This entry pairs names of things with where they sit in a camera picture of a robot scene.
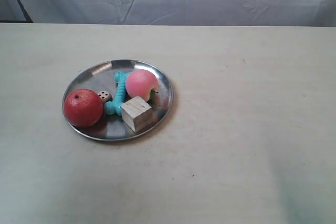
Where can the turquoise toy bone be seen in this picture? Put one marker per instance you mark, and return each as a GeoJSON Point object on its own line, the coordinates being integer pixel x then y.
{"type": "Point", "coordinates": [114, 106]}

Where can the small wooden die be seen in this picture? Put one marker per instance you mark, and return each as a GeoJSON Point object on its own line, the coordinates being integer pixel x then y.
{"type": "Point", "coordinates": [105, 96]}

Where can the pink toy peach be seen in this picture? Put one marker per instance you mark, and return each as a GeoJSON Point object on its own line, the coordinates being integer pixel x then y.
{"type": "Point", "coordinates": [140, 83]}

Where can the wooden cube block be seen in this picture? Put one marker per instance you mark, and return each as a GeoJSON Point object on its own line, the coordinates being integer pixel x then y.
{"type": "Point", "coordinates": [137, 113]}

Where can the round metal plate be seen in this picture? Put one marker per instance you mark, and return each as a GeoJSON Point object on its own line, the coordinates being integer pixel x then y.
{"type": "Point", "coordinates": [100, 77]}

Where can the red toy apple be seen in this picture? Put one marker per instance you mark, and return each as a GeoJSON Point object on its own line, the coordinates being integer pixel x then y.
{"type": "Point", "coordinates": [83, 108]}

